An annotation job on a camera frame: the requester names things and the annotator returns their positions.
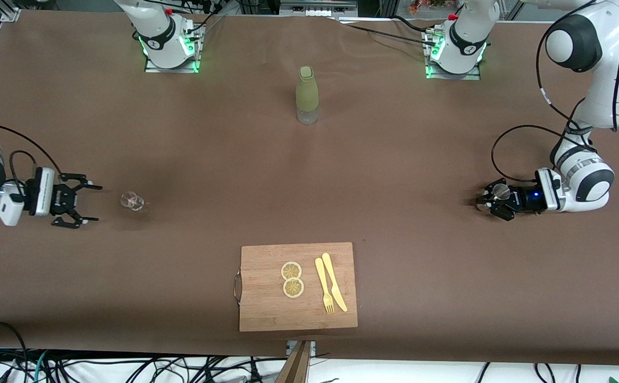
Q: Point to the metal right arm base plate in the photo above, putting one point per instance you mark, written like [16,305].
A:
[171,69]

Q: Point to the yellow plastic fork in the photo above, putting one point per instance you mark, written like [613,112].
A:
[322,279]

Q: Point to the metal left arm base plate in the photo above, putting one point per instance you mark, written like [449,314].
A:
[453,76]

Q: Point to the clear glass measuring beaker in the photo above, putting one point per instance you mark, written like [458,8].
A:
[132,201]

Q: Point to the grey power strip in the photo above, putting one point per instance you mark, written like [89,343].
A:
[317,8]

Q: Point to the wooden post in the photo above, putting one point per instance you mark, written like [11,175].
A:
[296,367]

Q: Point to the brown table cover mat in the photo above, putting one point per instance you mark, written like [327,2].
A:
[182,159]

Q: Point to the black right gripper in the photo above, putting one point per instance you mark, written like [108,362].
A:
[61,199]

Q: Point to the small metal bracket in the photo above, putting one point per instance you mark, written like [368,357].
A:
[312,347]

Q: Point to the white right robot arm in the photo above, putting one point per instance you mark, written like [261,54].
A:
[155,32]

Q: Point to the steel double jigger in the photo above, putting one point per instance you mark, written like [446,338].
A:
[501,191]

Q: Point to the yellow plastic knife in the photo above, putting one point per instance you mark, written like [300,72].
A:
[333,279]

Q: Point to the aluminium frame profile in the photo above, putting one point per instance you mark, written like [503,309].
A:
[7,11]

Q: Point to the green bottle with clear base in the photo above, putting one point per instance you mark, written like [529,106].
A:
[307,90]

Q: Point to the wooden cutting board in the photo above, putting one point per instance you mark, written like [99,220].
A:
[267,308]

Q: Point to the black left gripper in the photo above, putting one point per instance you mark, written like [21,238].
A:
[522,199]

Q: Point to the lemon slice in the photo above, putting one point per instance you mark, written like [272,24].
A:
[293,288]
[291,271]

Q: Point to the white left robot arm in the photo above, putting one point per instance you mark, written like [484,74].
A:
[618,85]

